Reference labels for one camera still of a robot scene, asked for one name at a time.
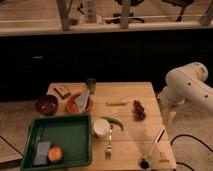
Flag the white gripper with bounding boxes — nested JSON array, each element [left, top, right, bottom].
[[157, 92, 176, 126]]

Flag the yellow banana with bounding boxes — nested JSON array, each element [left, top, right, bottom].
[[106, 100, 129, 106]]

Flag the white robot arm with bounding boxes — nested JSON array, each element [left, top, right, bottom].
[[157, 62, 213, 126]]

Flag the white paper cup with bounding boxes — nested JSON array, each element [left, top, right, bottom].
[[93, 119, 110, 138]]

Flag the folded white paper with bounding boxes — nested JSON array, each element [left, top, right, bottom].
[[74, 90, 89, 113]]

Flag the dark red grapes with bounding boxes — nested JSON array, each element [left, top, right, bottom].
[[133, 100, 146, 122]]

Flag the green chili pepper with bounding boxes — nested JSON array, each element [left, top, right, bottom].
[[102, 116, 124, 131]]

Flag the silver fork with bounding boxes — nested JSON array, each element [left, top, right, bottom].
[[105, 125, 113, 160]]

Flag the green plastic tray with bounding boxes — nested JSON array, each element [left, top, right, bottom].
[[20, 113, 93, 171]]

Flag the orange plate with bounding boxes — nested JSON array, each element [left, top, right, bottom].
[[65, 93, 93, 114]]

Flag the red yellow apple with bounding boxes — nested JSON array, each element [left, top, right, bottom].
[[48, 146, 63, 163]]

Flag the dark brown bowl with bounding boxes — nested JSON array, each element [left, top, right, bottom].
[[35, 95, 58, 116]]

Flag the grey sponge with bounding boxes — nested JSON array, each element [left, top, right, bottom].
[[33, 142, 51, 166]]

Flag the black cable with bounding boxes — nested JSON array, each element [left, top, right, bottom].
[[170, 133, 213, 171]]

